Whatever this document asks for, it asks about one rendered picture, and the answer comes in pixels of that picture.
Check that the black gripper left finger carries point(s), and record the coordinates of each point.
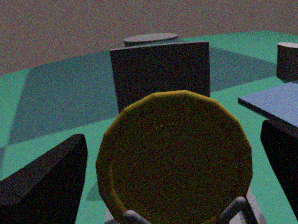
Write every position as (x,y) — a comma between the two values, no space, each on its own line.
(49,189)

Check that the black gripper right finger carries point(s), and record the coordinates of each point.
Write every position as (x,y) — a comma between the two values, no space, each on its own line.
(280,142)

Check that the blue flat mat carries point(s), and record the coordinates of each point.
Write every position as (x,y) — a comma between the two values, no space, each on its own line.
(279,103)

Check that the dark grey cylinder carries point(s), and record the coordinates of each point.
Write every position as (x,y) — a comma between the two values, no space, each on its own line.
(287,62)

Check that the yellow round plate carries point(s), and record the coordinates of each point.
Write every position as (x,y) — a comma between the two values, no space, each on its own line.
(174,157)

